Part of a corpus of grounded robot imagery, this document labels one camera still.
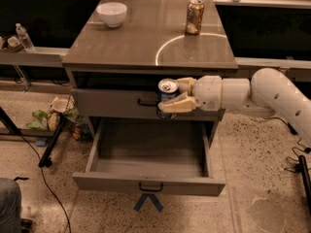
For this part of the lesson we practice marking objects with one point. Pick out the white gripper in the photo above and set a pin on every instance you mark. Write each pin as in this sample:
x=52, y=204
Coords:
x=207, y=92

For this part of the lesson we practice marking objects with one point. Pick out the blue pepsi can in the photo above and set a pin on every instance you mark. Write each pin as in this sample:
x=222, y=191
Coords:
x=167, y=89

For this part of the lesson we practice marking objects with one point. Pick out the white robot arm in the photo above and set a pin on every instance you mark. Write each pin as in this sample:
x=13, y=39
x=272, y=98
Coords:
x=267, y=93

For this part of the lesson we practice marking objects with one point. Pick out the closed grey upper drawer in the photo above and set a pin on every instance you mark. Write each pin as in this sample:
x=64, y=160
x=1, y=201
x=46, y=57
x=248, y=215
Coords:
x=115, y=103

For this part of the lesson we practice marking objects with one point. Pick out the open grey lower drawer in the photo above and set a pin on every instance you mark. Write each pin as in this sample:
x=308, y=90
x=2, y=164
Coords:
x=150, y=156

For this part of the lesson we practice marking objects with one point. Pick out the grey drawer cabinet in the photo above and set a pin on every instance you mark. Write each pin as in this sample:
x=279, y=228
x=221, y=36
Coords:
x=150, y=45

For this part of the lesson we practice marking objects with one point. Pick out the gold brown soda can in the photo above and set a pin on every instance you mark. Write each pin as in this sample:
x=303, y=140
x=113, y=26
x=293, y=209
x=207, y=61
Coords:
x=195, y=12

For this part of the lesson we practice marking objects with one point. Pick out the white ceramic bowl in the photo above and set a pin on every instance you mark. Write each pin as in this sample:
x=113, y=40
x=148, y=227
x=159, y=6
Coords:
x=112, y=13

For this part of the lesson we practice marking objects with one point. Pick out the black power adapter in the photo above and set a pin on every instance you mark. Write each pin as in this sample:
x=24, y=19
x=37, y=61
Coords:
x=292, y=129

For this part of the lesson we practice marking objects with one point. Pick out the black stand right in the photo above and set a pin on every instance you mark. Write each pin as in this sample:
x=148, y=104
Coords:
x=306, y=179

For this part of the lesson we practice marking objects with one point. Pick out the black tripod leg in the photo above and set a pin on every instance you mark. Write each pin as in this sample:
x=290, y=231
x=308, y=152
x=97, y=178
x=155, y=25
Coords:
x=45, y=160

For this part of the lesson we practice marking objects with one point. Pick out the clear plastic water bottle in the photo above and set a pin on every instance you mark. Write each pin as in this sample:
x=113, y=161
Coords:
x=24, y=38

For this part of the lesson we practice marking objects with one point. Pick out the brown basket with items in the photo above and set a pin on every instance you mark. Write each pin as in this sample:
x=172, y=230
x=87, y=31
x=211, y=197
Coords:
x=10, y=44

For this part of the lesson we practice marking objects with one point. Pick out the black shoe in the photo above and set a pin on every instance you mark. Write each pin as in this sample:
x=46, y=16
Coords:
x=26, y=225

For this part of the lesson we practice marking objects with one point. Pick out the grey trouser leg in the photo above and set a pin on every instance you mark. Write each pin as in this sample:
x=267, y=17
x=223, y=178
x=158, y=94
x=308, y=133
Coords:
x=10, y=206

